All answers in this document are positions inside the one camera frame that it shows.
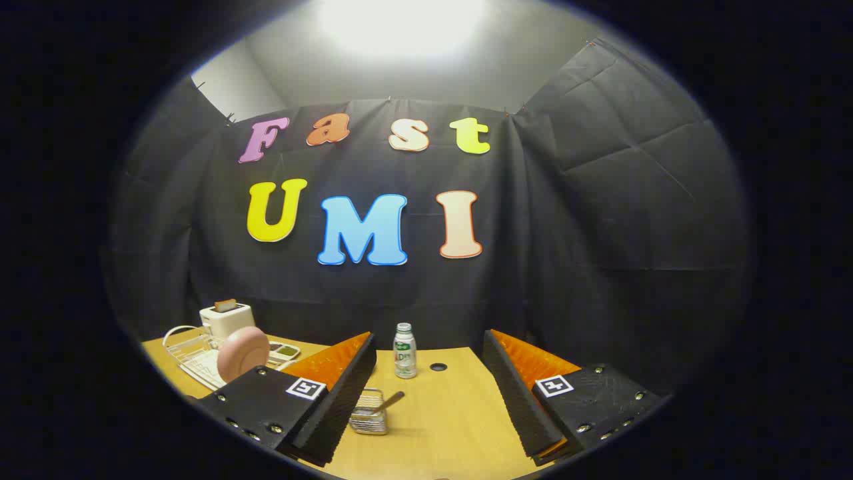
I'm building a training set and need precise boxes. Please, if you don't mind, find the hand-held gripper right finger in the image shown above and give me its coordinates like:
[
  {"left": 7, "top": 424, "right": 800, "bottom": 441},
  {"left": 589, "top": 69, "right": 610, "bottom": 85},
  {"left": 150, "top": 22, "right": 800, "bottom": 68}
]
[{"left": 481, "top": 329, "right": 664, "bottom": 467}]

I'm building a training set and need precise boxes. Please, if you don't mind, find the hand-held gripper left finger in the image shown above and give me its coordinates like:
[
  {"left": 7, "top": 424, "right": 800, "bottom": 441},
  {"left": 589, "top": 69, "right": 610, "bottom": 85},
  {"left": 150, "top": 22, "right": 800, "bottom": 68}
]
[{"left": 195, "top": 331, "right": 377, "bottom": 467}]

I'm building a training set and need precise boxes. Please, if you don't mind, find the metal wire basket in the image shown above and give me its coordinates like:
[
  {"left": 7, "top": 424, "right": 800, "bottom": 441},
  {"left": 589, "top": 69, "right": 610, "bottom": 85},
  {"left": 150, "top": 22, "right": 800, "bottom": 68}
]
[{"left": 349, "top": 388, "right": 389, "bottom": 435}]

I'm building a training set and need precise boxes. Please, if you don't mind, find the pink plate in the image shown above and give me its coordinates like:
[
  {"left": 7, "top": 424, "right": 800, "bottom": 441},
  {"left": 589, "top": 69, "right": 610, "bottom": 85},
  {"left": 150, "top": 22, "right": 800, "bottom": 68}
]
[{"left": 217, "top": 326, "right": 271, "bottom": 383}]

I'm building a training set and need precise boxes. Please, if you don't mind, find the white wire dish rack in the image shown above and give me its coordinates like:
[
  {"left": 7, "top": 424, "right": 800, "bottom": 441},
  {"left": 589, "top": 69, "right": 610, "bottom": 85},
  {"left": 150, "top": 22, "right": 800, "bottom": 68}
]
[{"left": 163, "top": 325, "right": 301, "bottom": 391}]

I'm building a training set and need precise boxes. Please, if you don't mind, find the white plastic drink bottle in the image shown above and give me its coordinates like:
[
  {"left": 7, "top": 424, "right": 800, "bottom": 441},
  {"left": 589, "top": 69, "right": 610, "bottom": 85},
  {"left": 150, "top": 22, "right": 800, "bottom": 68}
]
[{"left": 393, "top": 323, "right": 418, "bottom": 379}]

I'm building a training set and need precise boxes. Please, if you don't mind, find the white toaster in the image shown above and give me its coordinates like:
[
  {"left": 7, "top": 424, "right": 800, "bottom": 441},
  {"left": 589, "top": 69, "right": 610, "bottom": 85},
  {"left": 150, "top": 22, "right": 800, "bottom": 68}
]
[{"left": 200, "top": 303, "right": 256, "bottom": 339}]

